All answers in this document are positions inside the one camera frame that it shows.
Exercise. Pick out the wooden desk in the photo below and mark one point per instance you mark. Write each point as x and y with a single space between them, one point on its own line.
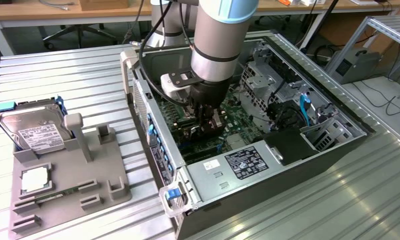
20 12

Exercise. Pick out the black office chair base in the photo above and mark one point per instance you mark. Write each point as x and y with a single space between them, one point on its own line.
80 32
270 18

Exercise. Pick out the silver chipset heatsink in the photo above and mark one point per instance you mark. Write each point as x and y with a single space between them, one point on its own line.
236 141

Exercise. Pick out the grey power supply unit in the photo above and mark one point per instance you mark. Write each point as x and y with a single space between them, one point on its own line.
207 180

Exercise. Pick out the orange white small carton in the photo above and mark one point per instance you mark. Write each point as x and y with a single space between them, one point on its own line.
287 2

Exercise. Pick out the silver hard disk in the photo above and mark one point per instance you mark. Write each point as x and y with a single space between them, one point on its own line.
36 125

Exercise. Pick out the brown cardboard box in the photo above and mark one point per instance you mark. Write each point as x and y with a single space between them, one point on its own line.
103 5

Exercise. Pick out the metal disk bay cage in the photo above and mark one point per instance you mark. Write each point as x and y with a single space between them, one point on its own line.
263 87

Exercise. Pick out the long black expansion slot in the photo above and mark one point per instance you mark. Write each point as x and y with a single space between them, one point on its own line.
203 157
200 150

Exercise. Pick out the blue disk caddy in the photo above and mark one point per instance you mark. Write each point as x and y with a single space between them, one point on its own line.
3 107

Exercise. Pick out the blue case latch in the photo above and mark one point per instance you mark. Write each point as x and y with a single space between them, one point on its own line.
174 194

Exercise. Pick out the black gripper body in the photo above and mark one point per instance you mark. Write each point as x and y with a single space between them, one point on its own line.
208 95

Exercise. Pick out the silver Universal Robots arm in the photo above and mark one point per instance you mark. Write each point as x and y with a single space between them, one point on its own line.
216 37

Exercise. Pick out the black slanted pole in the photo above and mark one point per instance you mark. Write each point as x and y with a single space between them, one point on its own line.
320 23

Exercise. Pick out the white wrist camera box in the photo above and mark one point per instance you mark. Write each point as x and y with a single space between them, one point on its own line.
171 86

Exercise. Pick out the green Dell motherboard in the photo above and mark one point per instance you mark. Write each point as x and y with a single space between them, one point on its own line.
240 125

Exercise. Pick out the grey parts rack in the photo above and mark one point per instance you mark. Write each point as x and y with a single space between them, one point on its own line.
67 175

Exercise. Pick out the silver CPU chip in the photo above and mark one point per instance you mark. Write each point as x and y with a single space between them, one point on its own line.
36 181

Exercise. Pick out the green RAM stick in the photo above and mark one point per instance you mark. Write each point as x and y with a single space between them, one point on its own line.
57 194

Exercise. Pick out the grey computer tower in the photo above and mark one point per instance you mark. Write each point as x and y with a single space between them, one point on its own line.
360 67

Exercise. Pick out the aluminium profile frame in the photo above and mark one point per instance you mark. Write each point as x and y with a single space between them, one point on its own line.
387 27

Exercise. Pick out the open grey PC case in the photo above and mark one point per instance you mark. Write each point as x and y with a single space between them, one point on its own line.
287 187

